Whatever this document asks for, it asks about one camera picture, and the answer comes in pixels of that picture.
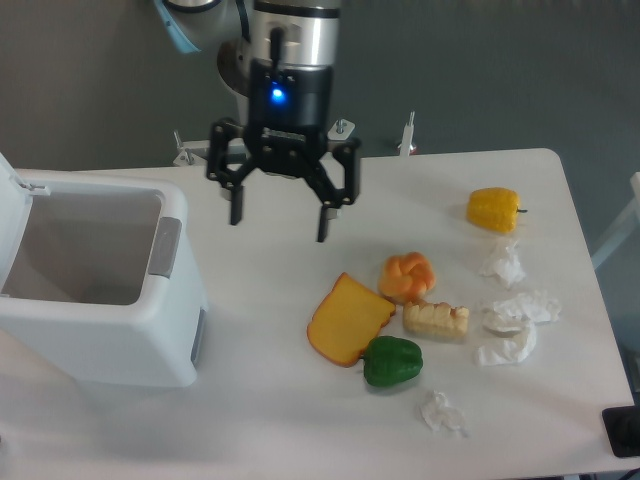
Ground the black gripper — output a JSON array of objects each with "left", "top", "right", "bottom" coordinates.
[{"left": 205, "top": 58, "right": 363, "bottom": 244}]

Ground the white trash can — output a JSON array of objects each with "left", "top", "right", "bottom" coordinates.
[{"left": 1, "top": 162, "right": 208, "bottom": 388}]

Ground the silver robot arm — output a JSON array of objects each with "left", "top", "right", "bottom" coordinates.
[{"left": 177, "top": 1, "right": 361, "bottom": 241}]

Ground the toy bread slice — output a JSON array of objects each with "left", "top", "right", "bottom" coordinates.
[{"left": 306, "top": 273, "right": 396, "bottom": 367}]

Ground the orange knotted toy bun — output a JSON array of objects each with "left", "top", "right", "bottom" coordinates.
[{"left": 377, "top": 252, "right": 437, "bottom": 305}]

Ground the green toy bell pepper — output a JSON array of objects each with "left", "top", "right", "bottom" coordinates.
[{"left": 362, "top": 336, "right": 424, "bottom": 388}]

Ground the pale toy bread loaf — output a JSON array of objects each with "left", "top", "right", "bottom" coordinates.
[{"left": 402, "top": 300, "right": 470, "bottom": 340}]

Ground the yellow toy bell pepper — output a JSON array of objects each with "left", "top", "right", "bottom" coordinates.
[{"left": 466, "top": 187, "right": 528, "bottom": 234}]

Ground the crumpled white tissue upper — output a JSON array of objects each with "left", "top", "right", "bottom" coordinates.
[{"left": 479, "top": 238, "right": 526, "bottom": 289}]

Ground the crumpled white tissue middle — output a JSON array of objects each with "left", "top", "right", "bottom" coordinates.
[{"left": 481, "top": 290, "right": 562, "bottom": 324}]

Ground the small crumpled white tissue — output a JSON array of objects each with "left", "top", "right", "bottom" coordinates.
[{"left": 418, "top": 390, "right": 469, "bottom": 437}]

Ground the crumpled white tissue lower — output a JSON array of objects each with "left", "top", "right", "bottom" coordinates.
[{"left": 474, "top": 313, "right": 537, "bottom": 367}]

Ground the white furniture at right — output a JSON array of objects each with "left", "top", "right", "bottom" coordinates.
[{"left": 591, "top": 172, "right": 639, "bottom": 270}]

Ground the black device at edge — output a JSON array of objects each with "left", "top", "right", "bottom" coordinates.
[{"left": 601, "top": 406, "right": 639, "bottom": 458}]

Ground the white post with red base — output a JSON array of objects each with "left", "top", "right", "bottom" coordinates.
[{"left": 397, "top": 110, "right": 417, "bottom": 157}]

